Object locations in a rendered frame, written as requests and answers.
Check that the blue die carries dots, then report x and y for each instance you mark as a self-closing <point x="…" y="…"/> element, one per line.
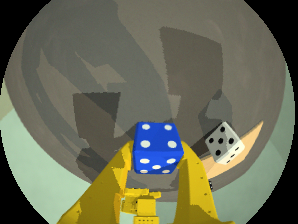
<point x="157" y="148"/>

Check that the white die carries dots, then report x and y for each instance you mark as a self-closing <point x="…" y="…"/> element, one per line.
<point x="224" y="145"/>

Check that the tan square mat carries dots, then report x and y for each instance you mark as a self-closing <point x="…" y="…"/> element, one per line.
<point x="213" y="169"/>

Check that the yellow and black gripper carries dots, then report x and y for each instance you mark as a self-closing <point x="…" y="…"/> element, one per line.
<point x="101" y="202"/>

